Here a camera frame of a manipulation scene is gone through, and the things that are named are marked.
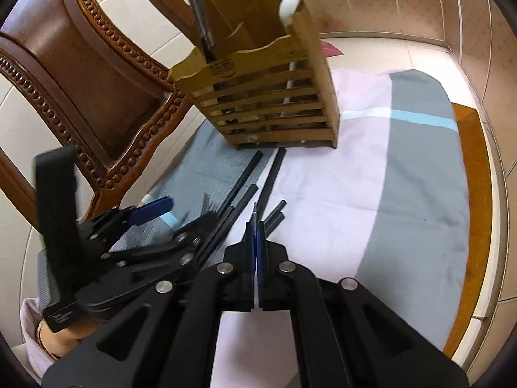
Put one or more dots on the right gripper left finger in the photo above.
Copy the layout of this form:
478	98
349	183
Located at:
239	294

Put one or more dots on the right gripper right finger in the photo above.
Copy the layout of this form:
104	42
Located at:
273	285

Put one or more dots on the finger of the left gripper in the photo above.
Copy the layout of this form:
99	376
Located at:
150	211
200	228

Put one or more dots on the white ceramic spoon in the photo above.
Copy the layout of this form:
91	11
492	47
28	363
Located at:
286	11

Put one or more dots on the left hand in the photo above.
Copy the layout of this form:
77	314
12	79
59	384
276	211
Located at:
58	344

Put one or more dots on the black chopstick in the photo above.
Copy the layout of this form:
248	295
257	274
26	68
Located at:
270	180
240	182
223	228
277	210
272	223

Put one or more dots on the carved wooden chair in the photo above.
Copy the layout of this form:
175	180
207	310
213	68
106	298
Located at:
94	88

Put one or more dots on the grey pink patterned cloth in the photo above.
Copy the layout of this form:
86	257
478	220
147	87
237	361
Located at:
348	220

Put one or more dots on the wooden utensil holder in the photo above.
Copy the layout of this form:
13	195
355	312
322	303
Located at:
265	86

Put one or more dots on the pink floor mat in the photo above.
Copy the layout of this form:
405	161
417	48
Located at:
330	50

